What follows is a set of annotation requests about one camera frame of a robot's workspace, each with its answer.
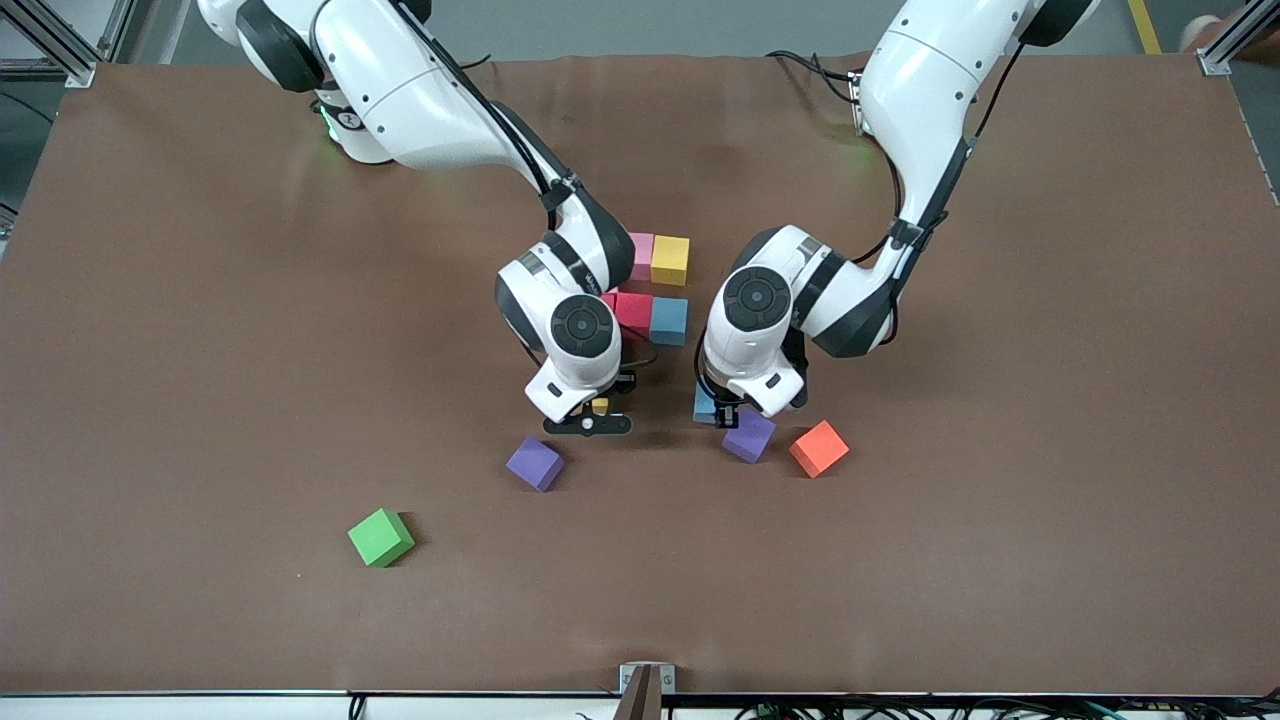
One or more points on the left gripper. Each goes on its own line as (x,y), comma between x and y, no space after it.
(797,374)

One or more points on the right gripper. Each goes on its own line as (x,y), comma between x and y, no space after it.
(626,381)

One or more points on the blue foam block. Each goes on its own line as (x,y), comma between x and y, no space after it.
(669,321)
(704,403)

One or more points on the purple foam block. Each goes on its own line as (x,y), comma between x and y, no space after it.
(535,463)
(752,438)

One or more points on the orange foam block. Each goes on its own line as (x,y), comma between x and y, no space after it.
(819,449)

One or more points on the pink foam block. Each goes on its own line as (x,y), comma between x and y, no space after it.
(643,257)

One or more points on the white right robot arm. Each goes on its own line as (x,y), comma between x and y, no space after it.
(420,90)

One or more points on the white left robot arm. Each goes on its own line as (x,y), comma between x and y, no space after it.
(930,100)

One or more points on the green foam block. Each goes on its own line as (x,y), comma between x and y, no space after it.
(380,537)

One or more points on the brown table cover sheet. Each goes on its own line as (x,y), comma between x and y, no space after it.
(1000,560)

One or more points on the tan person shoe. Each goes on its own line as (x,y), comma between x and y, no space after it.
(1195,30)

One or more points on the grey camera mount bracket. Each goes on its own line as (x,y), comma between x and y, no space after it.
(647,690)

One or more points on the white table edge rail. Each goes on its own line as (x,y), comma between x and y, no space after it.
(150,708)

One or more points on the aluminium frame profile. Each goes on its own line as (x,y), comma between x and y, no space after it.
(1235,45)
(75,70)

